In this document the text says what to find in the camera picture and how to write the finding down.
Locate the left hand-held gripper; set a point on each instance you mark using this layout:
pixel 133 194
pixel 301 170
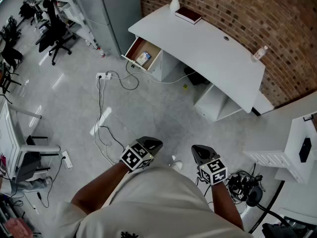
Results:
pixel 135 157

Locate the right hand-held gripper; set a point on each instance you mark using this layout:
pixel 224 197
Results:
pixel 213 171

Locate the blue packet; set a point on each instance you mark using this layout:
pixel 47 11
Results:
pixel 143 58

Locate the white wooden drawer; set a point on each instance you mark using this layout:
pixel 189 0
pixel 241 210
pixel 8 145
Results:
pixel 142 53

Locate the person's right forearm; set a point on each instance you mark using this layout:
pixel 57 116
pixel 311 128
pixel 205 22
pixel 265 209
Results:
pixel 225 204

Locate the person's left forearm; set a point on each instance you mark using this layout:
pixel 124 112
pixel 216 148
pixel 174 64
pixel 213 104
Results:
pixel 99 190

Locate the person's white shoe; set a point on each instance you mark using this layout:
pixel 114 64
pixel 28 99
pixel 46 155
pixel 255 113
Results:
pixel 177 165

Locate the white open shelf cabinet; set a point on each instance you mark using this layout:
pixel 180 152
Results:
pixel 215 103

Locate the person's white shirt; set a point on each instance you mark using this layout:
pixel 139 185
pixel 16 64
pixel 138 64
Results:
pixel 153 207

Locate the black box under desk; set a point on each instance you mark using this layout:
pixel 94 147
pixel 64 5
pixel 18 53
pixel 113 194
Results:
pixel 195 77

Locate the white louvred cabinet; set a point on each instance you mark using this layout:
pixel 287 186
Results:
pixel 282 142

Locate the long white power strip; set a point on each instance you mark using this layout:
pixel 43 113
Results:
pixel 67 160

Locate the black rectangular box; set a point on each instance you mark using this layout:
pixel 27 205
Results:
pixel 305 150

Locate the white desk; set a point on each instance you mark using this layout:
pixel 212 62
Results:
pixel 198 48

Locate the red cap bottle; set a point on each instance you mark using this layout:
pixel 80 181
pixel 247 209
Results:
pixel 101 53

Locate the clear plastic water bottle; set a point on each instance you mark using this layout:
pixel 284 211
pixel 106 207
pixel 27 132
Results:
pixel 258 54

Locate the black metal chair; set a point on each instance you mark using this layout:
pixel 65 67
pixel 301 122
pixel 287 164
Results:
pixel 29 161

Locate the dark red book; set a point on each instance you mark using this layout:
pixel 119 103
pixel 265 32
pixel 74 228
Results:
pixel 188 15

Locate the grey tall cabinet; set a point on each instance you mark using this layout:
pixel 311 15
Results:
pixel 111 16

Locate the white vase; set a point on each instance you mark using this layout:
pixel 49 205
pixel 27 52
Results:
pixel 174 4

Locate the white table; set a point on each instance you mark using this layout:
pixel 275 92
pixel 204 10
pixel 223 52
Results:
pixel 11 135

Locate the black office chair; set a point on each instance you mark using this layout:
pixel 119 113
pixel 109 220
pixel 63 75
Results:
pixel 55 31

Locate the white metal shelving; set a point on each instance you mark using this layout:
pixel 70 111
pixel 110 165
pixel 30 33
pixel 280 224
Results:
pixel 74 11

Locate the pink cloth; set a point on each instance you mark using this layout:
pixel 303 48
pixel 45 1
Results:
pixel 18 228

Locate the white desk pedestal cabinet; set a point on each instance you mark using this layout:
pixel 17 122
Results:
pixel 166 66

